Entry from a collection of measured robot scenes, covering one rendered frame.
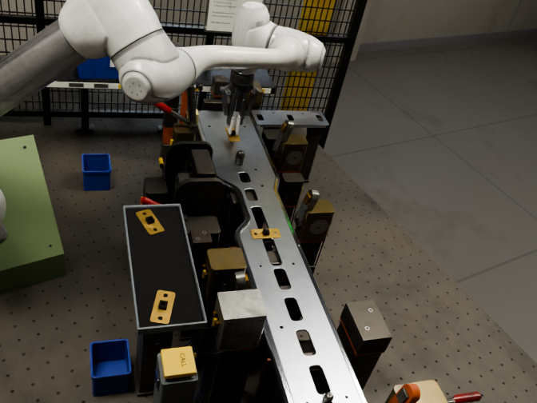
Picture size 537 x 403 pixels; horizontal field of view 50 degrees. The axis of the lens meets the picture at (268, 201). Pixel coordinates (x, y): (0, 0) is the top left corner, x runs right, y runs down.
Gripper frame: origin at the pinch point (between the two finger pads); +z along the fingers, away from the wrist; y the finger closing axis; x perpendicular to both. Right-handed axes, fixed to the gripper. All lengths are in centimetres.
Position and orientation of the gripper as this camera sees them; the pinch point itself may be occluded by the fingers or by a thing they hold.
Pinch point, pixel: (234, 124)
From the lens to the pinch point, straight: 194.7
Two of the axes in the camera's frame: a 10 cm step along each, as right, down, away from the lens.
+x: -2.6, -6.5, 7.2
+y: 9.5, -0.3, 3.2
